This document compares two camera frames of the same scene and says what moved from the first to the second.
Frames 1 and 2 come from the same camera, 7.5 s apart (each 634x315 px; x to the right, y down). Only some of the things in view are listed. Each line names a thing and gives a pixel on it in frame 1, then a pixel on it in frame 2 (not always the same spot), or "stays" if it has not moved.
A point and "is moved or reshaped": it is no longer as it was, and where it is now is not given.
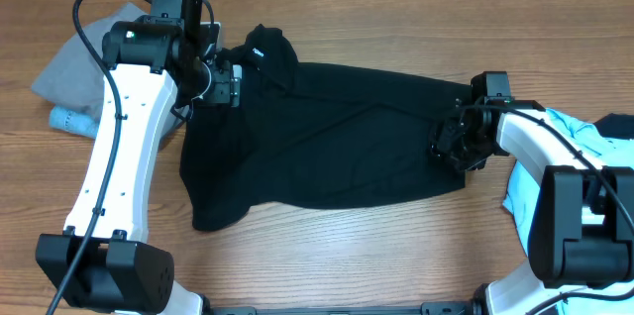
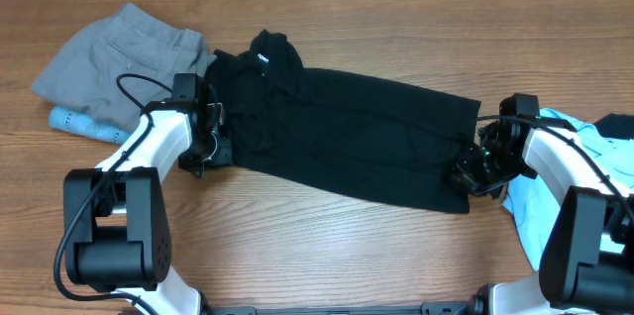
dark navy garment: x=616 y=126 stays
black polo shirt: x=313 y=137 is moved or reshaped
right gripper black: x=447 y=144 to x=469 y=172
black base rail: x=425 y=309 stays
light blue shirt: x=521 y=198 stays
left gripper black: x=229 y=81 to x=225 y=156
